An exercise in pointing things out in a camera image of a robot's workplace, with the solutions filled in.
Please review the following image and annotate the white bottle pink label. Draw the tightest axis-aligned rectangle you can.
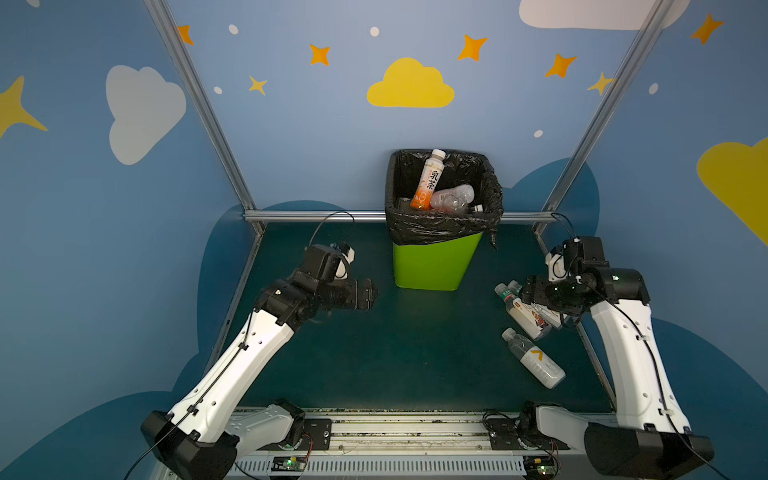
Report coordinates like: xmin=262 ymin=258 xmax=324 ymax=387
xmin=494 ymin=283 xmax=551 ymax=341

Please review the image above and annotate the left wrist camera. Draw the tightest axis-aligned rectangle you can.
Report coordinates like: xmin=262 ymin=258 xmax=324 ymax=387
xmin=331 ymin=241 xmax=355 ymax=280

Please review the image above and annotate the orange juice bottle back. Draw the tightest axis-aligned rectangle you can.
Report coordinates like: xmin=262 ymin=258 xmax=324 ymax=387
xmin=410 ymin=149 xmax=447 ymax=210

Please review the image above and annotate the aluminium frame post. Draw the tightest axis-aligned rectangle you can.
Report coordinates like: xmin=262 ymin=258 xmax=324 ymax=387
xmin=533 ymin=0 xmax=675 ymax=239
xmin=142 ymin=0 xmax=265 ymax=235

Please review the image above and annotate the aluminium left frame post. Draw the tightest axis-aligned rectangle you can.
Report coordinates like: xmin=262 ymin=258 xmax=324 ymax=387
xmin=142 ymin=0 xmax=265 ymax=235

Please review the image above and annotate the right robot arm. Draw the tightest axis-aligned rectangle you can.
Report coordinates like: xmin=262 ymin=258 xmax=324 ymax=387
xmin=519 ymin=236 xmax=715 ymax=479

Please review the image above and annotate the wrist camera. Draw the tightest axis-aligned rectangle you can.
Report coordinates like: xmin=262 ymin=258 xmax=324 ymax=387
xmin=331 ymin=241 xmax=355 ymax=280
xmin=545 ymin=252 xmax=567 ymax=282

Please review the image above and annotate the clear bottle colourful label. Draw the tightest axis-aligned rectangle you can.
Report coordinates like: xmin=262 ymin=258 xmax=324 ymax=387
xmin=518 ymin=300 xmax=563 ymax=330

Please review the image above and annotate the black bin liner bag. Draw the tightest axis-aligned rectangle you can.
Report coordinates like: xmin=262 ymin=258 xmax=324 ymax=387
xmin=385 ymin=149 xmax=504 ymax=246

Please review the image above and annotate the clear bottle green neck band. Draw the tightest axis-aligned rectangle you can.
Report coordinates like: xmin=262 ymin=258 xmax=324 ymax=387
xmin=501 ymin=328 xmax=566 ymax=389

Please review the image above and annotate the aluminium right frame post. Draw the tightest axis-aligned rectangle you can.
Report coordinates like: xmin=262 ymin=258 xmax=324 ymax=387
xmin=533 ymin=0 xmax=675 ymax=239

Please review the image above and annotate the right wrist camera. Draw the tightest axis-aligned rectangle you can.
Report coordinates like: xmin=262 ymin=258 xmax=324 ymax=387
xmin=545 ymin=252 xmax=567 ymax=282

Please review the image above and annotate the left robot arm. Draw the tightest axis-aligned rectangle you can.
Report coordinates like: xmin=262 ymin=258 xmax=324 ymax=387
xmin=141 ymin=242 xmax=378 ymax=479

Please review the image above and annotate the green plastic bin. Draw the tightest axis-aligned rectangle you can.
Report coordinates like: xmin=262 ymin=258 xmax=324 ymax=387
xmin=393 ymin=233 xmax=482 ymax=291

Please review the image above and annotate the aluminium back frame rail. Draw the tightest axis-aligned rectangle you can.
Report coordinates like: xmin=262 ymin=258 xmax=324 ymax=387
xmin=243 ymin=210 xmax=558 ymax=224

